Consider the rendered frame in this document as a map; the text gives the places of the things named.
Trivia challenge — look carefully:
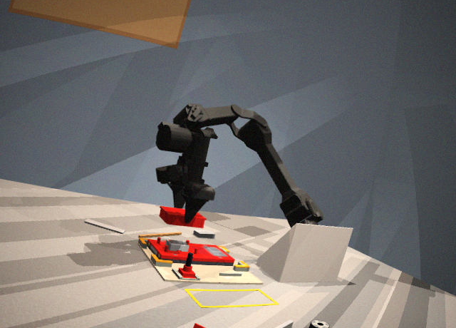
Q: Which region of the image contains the beige flat bar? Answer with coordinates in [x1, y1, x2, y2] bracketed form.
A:
[84, 219, 125, 234]

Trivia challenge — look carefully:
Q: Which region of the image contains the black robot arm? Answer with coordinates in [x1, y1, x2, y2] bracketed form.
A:
[155, 103, 324, 228]

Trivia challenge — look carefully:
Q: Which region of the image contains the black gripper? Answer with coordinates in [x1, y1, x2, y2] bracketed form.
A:
[168, 153, 215, 224]

